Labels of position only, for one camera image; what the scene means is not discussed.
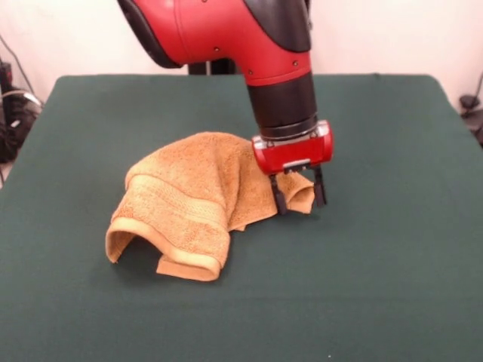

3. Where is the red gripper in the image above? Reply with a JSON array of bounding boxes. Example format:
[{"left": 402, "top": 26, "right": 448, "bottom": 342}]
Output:
[{"left": 251, "top": 119, "right": 335, "bottom": 216}]

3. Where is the tan terry towel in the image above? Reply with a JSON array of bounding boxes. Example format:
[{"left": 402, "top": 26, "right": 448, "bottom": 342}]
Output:
[{"left": 104, "top": 130, "right": 316, "bottom": 282}]

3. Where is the dark green table cloth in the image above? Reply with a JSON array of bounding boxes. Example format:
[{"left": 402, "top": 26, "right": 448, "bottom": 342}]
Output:
[{"left": 0, "top": 73, "right": 483, "bottom": 362}]

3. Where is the black equipment bundle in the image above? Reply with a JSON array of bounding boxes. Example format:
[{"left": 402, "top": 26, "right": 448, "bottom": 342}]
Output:
[{"left": 0, "top": 88, "right": 43, "bottom": 164}]

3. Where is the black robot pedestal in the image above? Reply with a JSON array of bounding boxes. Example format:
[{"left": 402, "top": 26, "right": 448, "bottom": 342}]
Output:
[{"left": 187, "top": 58, "right": 246, "bottom": 75}]

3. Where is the black plug with cable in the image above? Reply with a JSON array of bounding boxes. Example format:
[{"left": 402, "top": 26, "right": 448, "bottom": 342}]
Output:
[{"left": 458, "top": 94, "right": 483, "bottom": 149}]

